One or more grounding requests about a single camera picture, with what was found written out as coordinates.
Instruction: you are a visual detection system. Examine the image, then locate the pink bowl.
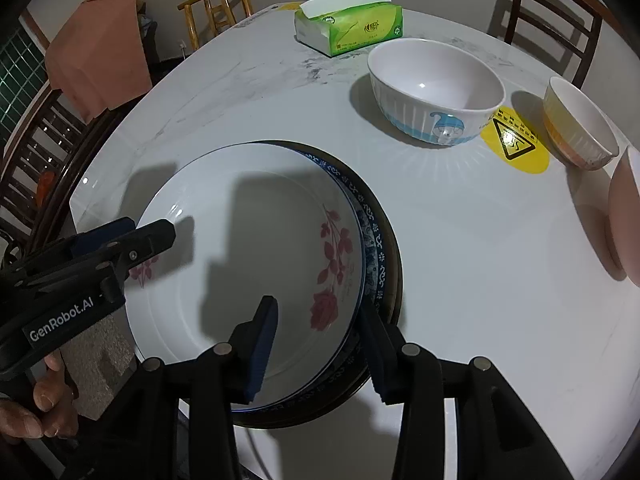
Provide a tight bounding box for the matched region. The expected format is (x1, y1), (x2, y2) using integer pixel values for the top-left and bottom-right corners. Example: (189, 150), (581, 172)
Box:
(605, 146), (640, 281)

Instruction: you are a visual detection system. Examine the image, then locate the small blue floral plate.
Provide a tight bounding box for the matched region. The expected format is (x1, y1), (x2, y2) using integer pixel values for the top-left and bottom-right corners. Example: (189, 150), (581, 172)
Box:
(280, 142), (393, 411)

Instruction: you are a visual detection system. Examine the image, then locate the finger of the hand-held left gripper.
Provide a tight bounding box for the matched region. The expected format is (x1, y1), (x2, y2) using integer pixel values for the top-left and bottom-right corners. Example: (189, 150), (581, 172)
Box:
(102, 219), (177, 306)
(25, 217), (137, 273)

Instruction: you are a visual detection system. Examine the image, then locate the white plate with red roses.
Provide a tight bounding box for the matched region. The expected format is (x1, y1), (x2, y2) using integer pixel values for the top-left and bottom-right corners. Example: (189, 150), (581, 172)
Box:
(125, 142), (366, 413)

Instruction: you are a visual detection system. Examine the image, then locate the green tissue pack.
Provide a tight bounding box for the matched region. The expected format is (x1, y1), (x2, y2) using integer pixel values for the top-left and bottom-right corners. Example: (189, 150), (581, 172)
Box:
(294, 0), (404, 58)

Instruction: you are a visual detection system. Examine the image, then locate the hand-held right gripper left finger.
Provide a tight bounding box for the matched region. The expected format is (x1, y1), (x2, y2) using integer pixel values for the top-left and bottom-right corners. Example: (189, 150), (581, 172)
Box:
(132, 296), (279, 480)

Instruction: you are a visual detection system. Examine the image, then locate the person's left hand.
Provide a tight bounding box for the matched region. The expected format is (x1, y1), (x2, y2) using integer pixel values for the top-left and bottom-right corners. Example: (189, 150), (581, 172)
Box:
(0, 351), (81, 443)

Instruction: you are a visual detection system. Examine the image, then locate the small white ribbed orange bowl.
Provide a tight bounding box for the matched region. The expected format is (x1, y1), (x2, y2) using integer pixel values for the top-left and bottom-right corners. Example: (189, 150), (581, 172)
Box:
(543, 76), (621, 171)

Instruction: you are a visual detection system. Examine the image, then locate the dark wooden chair with cloth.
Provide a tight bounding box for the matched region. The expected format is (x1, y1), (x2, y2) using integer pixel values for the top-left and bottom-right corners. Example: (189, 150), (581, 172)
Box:
(0, 77), (126, 256)

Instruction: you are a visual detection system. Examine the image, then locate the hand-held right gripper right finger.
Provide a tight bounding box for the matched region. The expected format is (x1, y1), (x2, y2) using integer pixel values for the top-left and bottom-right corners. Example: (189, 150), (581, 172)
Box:
(359, 300), (576, 480)

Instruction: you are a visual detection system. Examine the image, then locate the white bowl with blue cartoon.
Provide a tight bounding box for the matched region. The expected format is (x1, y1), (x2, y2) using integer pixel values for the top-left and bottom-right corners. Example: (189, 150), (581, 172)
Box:
(367, 38), (506, 147)

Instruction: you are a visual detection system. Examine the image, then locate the large blue floral plate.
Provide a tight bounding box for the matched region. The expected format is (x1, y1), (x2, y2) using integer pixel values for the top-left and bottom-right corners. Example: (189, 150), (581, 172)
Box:
(125, 139), (405, 430)

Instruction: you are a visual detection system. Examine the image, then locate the round yellow warning sticker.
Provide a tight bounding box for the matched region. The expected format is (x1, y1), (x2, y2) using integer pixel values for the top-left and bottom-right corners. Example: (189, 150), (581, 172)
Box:
(481, 106), (551, 175)

